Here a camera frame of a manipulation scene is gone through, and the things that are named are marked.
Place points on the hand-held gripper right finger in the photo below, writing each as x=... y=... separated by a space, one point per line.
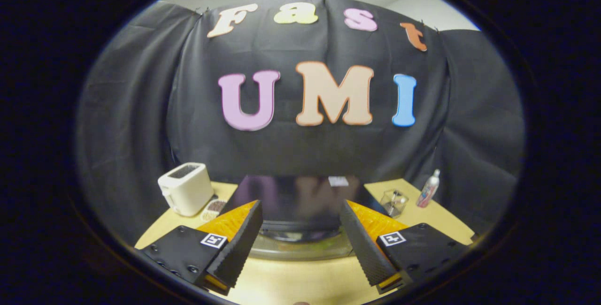
x=364 y=248

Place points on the white toaster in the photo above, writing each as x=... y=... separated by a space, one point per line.
x=185 y=192

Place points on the plastic bottle with red label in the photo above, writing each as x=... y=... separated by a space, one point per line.
x=428 y=191

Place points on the small patterned pad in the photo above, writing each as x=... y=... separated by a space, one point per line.
x=215 y=209

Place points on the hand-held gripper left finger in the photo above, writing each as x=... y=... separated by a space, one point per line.
x=239 y=248

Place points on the black toaster oven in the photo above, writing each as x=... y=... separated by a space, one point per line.
x=300 y=202

